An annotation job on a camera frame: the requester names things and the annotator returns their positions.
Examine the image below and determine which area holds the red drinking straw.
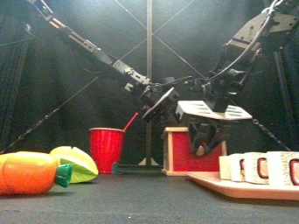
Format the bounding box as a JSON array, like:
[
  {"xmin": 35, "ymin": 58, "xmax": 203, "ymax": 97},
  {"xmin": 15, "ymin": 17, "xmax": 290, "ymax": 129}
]
[{"xmin": 123, "ymin": 111, "xmax": 140, "ymax": 132}]

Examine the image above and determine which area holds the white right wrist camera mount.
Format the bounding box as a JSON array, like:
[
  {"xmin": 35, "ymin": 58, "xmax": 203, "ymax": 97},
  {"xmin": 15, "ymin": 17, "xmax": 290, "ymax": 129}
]
[{"xmin": 174, "ymin": 100, "xmax": 254, "ymax": 123}]

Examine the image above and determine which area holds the red wooden drawer box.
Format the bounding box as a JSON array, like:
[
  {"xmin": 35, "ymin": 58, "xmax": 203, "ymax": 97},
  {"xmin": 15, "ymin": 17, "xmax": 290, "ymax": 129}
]
[{"xmin": 162, "ymin": 126, "xmax": 230, "ymax": 177}]

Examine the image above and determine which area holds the vertical metal frame pole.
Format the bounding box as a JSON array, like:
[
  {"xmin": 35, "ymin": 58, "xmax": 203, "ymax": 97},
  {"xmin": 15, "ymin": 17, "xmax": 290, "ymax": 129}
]
[{"xmin": 138, "ymin": 0, "xmax": 162, "ymax": 167}]

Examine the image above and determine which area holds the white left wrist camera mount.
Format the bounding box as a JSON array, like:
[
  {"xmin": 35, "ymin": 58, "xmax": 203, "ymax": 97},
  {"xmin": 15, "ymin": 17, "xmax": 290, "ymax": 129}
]
[{"xmin": 142, "ymin": 87, "xmax": 178, "ymax": 123}]

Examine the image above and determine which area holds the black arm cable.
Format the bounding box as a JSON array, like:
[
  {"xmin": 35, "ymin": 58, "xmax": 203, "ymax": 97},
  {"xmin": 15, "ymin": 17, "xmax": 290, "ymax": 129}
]
[{"xmin": 203, "ymin": 0, "xmax": 283, "ymax": 83}]

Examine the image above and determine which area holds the orange toy carrot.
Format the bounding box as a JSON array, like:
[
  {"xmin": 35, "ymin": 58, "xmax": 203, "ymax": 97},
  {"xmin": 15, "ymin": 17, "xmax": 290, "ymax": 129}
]
[{"xmin": 0, "ymin": 150, "xmax": 74, "ymax": 196}]

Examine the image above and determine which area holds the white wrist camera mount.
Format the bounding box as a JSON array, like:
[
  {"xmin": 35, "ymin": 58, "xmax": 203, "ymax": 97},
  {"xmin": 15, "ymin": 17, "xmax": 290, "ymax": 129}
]
[
  {"xmin": 174, "ymin": 100, "xmax": 254, "ymax": 123},
  {"xmin": 142, "ymin": 87, "xmax": 178, "ymax": 123}
]

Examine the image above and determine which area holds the white toy sushi roll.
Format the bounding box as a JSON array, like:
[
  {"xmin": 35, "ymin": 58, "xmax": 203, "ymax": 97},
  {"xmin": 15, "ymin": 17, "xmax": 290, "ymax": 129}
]
[
  {"xmin": 219, "ymin": 155, "xmax": 234, "ymax": 181},
  {"xmin": 266, "ymin": 150, "xmax": 299, "ymax": 187},
  {"xmin": 228, "ymin": 152, "xmax": 248, "ymax": 183},
  {"xmin": 243, "ymin": 151, "xmax": 271, "ymax": 186}
]

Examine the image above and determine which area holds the light wooden tray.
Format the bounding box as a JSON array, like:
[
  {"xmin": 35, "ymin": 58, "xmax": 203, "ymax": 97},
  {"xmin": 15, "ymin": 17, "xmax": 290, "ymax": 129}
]
[{"xmin": 184, "ymin": 171, "xmax": 299, "ymax": 201}]

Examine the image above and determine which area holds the green apple slice toy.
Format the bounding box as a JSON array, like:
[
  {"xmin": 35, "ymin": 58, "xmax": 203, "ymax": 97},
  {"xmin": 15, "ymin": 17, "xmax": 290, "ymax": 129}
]
[{"xmin": 50, "ymin": 145, "xmax": 100, "ymax": 185}]

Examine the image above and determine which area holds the red plastic cup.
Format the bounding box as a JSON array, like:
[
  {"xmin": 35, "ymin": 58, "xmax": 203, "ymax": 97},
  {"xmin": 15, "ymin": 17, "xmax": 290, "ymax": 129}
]
[{"xmin": 88, "ymin": 127, "xmax": 127, "ymax": 175}]

